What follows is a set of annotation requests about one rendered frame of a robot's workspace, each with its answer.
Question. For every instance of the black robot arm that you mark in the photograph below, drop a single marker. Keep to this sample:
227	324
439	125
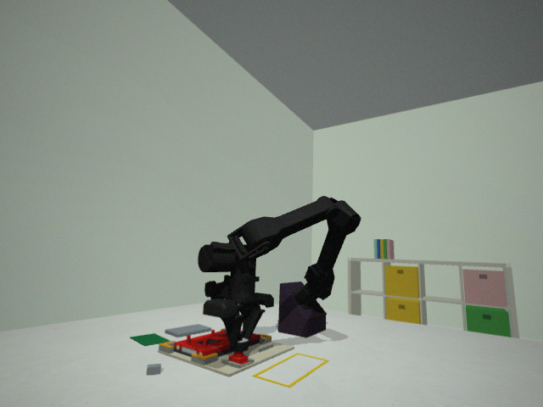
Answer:
264	234

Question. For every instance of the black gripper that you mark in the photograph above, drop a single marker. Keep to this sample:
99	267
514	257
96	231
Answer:
242	298

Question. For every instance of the black and grey wheel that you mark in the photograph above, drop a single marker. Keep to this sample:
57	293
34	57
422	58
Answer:
242	346

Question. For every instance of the green flat square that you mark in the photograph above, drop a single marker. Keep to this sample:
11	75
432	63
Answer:
149	339

